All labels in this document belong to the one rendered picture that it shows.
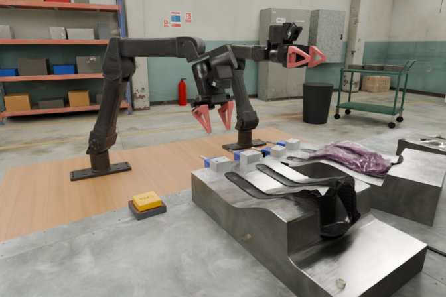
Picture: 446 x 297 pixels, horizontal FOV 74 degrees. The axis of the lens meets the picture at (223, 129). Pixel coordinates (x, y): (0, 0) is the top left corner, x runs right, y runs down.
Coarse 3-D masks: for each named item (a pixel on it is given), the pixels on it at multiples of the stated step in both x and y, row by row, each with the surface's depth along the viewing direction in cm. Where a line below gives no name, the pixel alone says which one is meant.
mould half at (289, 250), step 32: (192, 192) 85; (224, 192) 73; (288, 192) 68; (224, 224) 72; (256, 224) 60; (288, 224) 53; (384, 224) 64; (256, 256) 62; (288, 256) 54; (320, 256) 55; (352, 256) 55; (384, 256) 55; (416, 256) 56; (320, 288) 48; (352, 288) 47; (384, 288) 51
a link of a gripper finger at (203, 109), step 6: (204, 102) 85; (198, 108) 80; (204, 108) 79; (210, 108) 86; (192, 114) 84; (198, 114) 83; (204, 114) 80; (198, 120) 83; (204, 126) 82; (210, 126) 81; (210, 132) 81
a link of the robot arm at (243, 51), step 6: (234, 48) 124; (240, 48) 121; (246, 48) 117; (252, 48) 112; (258, 48) 108; (264, 48) 107; (234, 54) 125; (240, 54) 121; (246, 54) 117; (252, 54) 112; (258, 60) 109; (264, 60) 109; (270, 60) 110
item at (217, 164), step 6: (204, 156) 93; (222, 156) 87; (204, 162) 89; (210, 162) 85; (216, 162) 83; (222, 162) 83; (228, 162) 85; (210, 168) 85; (216, 168) 83; (222, 168) 84; (228, 168) 85
